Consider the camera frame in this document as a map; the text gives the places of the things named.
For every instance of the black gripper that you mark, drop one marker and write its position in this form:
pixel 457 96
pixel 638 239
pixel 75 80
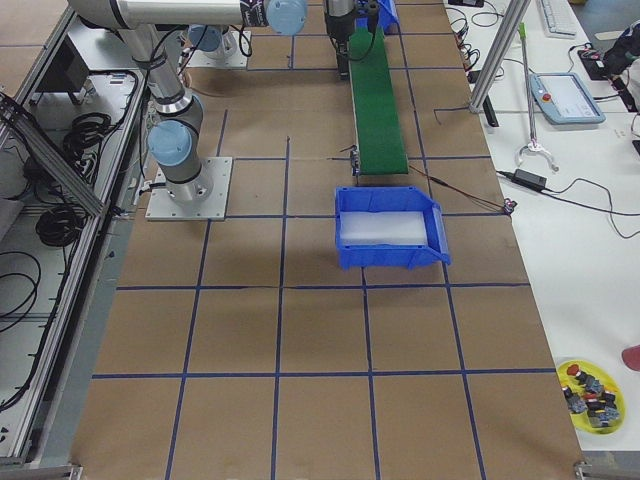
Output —
pixel 338 30

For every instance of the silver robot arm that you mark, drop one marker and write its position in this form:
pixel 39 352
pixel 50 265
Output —
pixel 215 41
pixel 174 140

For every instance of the yellow plate of buttons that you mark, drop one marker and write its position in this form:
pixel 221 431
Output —
pixel 594 400

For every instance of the blue bin left side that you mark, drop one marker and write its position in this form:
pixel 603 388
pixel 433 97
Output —
pixel 388 18

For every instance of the blue bin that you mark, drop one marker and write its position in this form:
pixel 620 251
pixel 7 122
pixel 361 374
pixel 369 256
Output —
pixel 388 18
pixel 379 199

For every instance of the green conveyor belt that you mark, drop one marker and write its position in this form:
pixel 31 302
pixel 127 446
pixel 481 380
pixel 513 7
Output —
pixel 379 147

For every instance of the white foam pad right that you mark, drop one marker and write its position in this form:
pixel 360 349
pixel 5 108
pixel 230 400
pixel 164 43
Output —
pixel 382 228

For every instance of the blue bin right side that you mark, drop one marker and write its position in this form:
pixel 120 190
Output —
pixel 379 199

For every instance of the black power adapter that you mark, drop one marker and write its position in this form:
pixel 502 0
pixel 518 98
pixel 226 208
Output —
pixel 529 180

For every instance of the white keyboard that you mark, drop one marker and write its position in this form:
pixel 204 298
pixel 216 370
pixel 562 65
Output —
pixel 557 19

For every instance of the teach pendant tablet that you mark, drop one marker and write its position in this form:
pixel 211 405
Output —
pixel 564 99

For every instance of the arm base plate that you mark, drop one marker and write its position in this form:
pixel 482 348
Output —
pixel 204 198
pixel 238 60

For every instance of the aluminium frame post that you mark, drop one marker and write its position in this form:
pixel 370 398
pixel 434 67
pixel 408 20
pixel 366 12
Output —
pixel 502 40

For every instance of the green handled grabber tool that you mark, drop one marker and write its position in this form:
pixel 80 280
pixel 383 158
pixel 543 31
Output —
pixel 533 147

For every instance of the aluminium side frame rail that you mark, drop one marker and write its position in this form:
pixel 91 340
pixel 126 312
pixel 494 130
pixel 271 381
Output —
pixel 47 154

